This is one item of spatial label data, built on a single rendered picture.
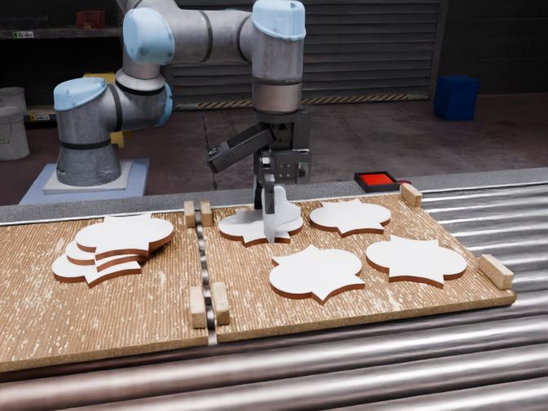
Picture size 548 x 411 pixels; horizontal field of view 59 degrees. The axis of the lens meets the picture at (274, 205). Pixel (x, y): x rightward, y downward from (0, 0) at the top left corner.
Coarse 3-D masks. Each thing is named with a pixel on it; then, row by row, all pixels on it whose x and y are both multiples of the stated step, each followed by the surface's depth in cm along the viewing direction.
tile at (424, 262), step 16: (400, 240) 76; (368, 256) 72; (384, 256) 72; (400, 256) 72; (416, 256) 72; (432, 256) 72; (448, 256) 72; (384, 272) 70; (400, 272) 68; (416, 272) 68; (432, 272) 68; (448, 272) 68; (464, 272) 70
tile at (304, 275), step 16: (288, 256) 72; (304, 256) 72; (320, 256) 72; (336, 256) 72; (352, 256) 72; (272, 272) 68; (288, 272) 68; (304, 272) 68; (320, 272) 68; (336, 272) 68; (352, 272) 68; (272, 288) 66; (288, 288) 65; (304, 288) 65; (320, 288) 65; (336, 288) 65; (352, 288) 66; (320, 304) 63
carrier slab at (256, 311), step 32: (416, 224) 84; (224, 256) 74; (256, 256) 74; (256, 288) 67; (384, 288) 67; (416, 288) 67; (448, 288) 67; (480, 288) 67; (256, 320) 60; (288, 320) 60; (320, 320) 60; (352, 320) 61; (384, 320) 63
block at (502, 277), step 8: (488, 256) 69; (480, 264) 70; (488, 264) 68; (496, 264) 67; (488, 272) 68; (496, 272) 67; (504, 272) 65; (512, 272) 66; (496, 280) 67; (504, 280) 65; (512, 280) 66; (504, 288) 66
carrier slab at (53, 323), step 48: (0, 240) 79; (48, 240) 79; (192, 240) 79; (0, 288) 67; (48, 288) 67; (96, 288) 67; (144, 288) 67; (0, 336) 58; (48, 336) 58; (96, 336) 58; (144, 336) 58; (192, 336) 58
